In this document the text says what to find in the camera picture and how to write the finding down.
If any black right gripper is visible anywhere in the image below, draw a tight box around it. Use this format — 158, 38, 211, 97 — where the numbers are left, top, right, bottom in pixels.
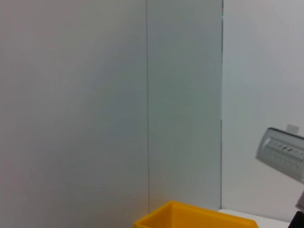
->
288, 210, 304, 228

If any yellow plastic bin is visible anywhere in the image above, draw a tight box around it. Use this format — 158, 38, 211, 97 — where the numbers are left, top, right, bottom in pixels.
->
133, 200, 260, 228

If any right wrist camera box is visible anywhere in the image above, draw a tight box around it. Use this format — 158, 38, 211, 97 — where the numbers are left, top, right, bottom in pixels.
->
255, 127, 304, 184

